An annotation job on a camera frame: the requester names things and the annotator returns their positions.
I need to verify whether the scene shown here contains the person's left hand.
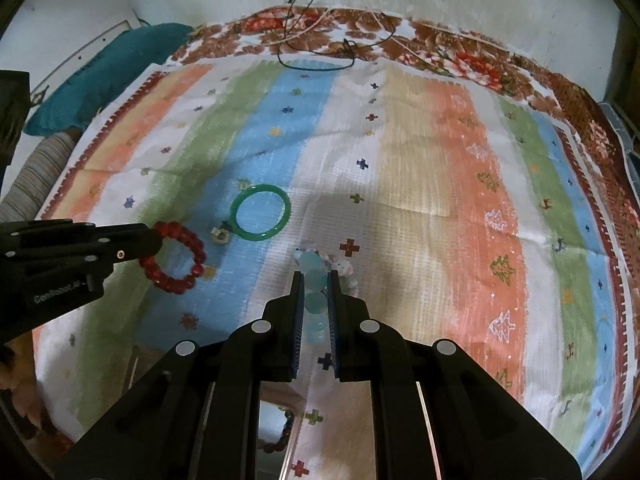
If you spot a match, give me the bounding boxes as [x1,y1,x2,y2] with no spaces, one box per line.
[1,332,50,430]

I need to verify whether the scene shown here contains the teal pillow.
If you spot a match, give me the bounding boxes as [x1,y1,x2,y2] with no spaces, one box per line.
[23,23,193,138]

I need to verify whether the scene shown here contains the yellow black bead bracelet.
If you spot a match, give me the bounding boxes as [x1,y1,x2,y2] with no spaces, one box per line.
[259,407,298,456]

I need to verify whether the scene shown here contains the striped colourful cloth mat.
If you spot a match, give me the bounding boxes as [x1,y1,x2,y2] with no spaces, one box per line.
[34,56,639,474]

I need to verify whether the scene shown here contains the pink metal jewelry box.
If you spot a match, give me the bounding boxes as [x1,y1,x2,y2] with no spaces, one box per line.
[256,382,306,479]

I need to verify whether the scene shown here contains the green jade bangle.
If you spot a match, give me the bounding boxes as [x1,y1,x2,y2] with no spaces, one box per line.
[228,183,292,242]

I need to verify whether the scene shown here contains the dark red bead bracelet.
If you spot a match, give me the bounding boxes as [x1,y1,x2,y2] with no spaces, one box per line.
[138,220,207,295]

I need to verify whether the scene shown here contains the brown floral bedsheet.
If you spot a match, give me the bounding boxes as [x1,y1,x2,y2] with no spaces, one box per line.
[171,6,639,280]

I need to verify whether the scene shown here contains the black cable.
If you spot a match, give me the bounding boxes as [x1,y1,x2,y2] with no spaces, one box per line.
[275,0,357,72]

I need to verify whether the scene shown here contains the light blue bead bracelet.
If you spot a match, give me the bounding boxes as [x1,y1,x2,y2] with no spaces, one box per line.
[293,248,331,345]

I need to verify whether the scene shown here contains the grey striped pillow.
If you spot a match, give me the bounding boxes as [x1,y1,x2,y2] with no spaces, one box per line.
[1,132,77,223]

